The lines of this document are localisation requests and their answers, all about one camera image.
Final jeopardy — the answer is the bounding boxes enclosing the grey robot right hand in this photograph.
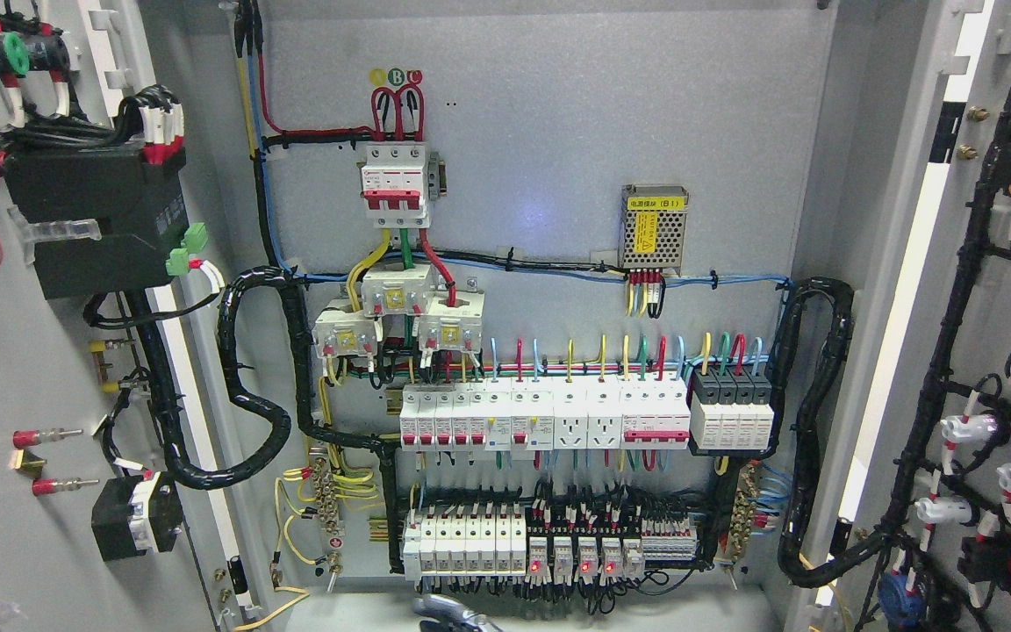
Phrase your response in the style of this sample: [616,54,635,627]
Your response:
[412,593,502,631]

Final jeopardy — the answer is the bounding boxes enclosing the grey cabinet door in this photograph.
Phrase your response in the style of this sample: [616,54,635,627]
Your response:
[0,1,258,631]
[764,1,1011,631]

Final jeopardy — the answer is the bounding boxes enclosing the lower white breaker row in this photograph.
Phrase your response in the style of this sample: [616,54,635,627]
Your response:
[401,508,528,583]

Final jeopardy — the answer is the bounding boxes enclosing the black relay terminal row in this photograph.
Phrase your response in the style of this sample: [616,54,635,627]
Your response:
[522,485,699,591]

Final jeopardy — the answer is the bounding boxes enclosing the white mini breaker row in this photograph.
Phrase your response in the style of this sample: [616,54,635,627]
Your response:
[398,377,555,455]

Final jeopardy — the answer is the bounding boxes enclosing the white socket modules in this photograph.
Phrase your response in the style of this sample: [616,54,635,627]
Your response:
[553,377,622,449]

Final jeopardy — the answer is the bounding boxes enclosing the white current transformers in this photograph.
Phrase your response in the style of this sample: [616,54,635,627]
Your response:
[312,262,484,360]

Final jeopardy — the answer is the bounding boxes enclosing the white red circuit breaker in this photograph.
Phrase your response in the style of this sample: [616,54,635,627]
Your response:
[620,379,691,449]

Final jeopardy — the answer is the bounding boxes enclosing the black white surge protector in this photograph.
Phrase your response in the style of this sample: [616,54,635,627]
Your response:
[690,368,774,453]

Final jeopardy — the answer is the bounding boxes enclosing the main red white breaker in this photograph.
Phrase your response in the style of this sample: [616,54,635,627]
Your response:
[361,141,445,231]

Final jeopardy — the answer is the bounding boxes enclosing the perforated metal power supply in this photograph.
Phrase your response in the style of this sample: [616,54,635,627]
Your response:
[619,184,690,273]

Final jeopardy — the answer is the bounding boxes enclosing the black digital power meter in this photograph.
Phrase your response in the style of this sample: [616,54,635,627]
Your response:
[5,144,189,299]

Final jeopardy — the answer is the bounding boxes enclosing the white rotary selector switch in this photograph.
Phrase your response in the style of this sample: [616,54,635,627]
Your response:
[91,471,183,563]

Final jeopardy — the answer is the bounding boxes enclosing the black right cable loom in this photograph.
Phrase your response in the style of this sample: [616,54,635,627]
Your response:
[769,277,901,589]

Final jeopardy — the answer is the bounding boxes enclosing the black cable loom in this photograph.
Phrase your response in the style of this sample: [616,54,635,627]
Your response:
[769,277,901,589]
[124,268,313,491]

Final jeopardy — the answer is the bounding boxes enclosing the black left cable loom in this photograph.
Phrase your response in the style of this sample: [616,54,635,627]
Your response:
[124,268,313,491]

